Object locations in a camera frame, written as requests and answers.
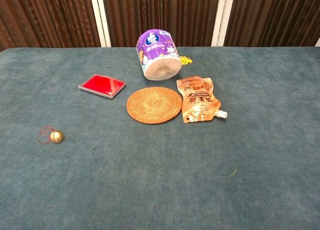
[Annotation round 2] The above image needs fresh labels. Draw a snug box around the brown pleated screen panel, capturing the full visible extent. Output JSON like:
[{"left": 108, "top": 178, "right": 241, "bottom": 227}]
[
  {"left": 101, "top": 0, "right": 221, "bottom": 48},
  {"left": 224, "top": 0, "right": 320, "bottom": 47},
  {"left": 0, "top": 0, "right": 102, "bottom": 53}
]

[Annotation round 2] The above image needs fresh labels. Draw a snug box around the round woven rattan coaster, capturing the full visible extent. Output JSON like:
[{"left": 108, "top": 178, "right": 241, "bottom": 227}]
[{"left": 126, "top": 87, "right": 183, "bottom": 125}]

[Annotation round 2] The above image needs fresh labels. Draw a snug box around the teal cloth table cover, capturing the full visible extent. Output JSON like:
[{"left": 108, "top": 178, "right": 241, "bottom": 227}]
[{"left": 0, "top": 46, "right": 320, "bottom": 230}]

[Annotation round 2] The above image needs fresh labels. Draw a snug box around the white screen frame post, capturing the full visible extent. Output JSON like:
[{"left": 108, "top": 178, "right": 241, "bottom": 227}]
[
  {"left": 89, "top": 0, "right": 112, "bottom": 48},
  {"left": 210, "top": 0, "right": 236, "bottom": 47}
]

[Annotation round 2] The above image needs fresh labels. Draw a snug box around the small golden bell red string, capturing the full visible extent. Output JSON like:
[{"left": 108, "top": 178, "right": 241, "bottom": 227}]
[{"left": 37, "top": 126, "right": 66, "bottom": 145}]

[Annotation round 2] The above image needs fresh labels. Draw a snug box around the yellow tassel ornament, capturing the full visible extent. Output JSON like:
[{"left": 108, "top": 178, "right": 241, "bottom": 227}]
[{"left": 179, "top": 55, "right": 194, "bottom": 65}]

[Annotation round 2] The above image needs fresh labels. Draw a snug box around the red ink pad clear case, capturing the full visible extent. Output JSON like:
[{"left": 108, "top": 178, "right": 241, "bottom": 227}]
[{"left": 78, "top": 74, "right": 127, "bottom": 99}]

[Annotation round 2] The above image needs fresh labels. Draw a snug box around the orange spout pouch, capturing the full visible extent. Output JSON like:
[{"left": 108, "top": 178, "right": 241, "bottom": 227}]
[{"left": 176, "top": 76, "right": 229, "bottom": 124}]

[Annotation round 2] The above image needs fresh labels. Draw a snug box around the purple wrapped toilet paper roll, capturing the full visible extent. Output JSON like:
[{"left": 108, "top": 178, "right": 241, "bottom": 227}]
[{"left": 135, "top": 28, "right": 182, "bottom": 82}]

